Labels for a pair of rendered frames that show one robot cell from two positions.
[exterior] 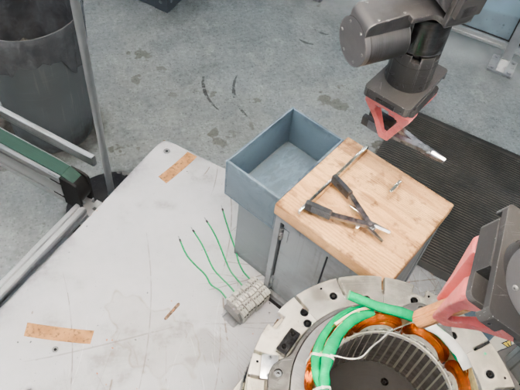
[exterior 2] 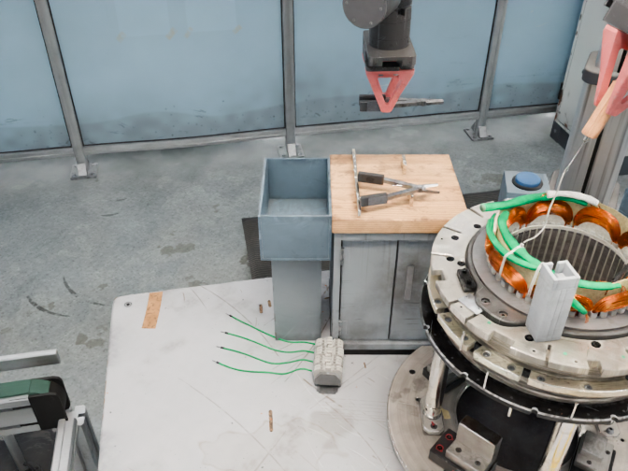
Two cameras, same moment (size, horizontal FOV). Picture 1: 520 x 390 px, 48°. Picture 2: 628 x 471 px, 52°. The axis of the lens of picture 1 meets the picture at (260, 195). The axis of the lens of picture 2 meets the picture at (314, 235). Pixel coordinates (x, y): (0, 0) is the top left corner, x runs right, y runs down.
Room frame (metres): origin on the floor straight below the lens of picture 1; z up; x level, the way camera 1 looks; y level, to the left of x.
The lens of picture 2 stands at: (-0.08, 0.41, 1.60)
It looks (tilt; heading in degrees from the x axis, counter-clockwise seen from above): 37 degrees down; 326
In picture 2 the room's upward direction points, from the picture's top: straight up
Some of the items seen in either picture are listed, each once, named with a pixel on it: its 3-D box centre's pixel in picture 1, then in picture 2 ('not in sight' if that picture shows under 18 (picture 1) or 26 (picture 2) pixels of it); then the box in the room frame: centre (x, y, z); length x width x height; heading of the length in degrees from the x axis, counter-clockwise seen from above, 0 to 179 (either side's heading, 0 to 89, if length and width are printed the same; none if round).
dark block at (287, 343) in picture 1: (288, 341); (466, 278); (0.29, -0.06, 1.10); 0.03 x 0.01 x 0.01; 152
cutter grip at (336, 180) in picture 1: (341, 186); (370, 178); (0.55, -0.12, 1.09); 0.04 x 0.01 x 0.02; 41
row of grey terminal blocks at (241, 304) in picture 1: (248, 299); (328, 361); (0.49, 0.00, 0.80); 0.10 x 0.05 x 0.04; 141
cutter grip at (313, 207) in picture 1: (318, 209); (374, 199); (0.50, -0.09, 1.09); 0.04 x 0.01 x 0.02; 71
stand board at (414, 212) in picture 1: (364, 208); (394, 191); (0.54, -0.16, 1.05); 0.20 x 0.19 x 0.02; 56
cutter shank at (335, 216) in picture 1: (351, 220); (404, 192); (0.49, -0.13, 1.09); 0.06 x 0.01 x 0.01; 81
